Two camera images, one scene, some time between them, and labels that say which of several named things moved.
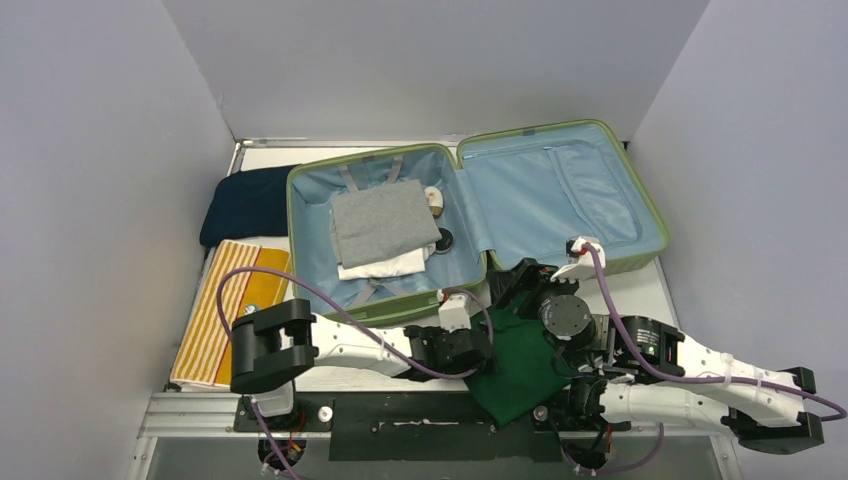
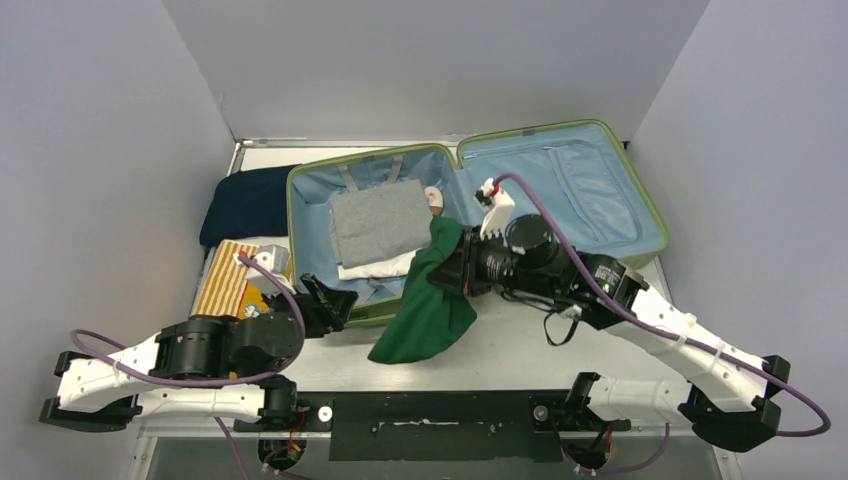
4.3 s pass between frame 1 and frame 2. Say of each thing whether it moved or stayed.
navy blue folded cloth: stayed
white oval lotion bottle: stayed
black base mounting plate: stayed
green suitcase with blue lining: stayed
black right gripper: moved
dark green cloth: moved
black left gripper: moved
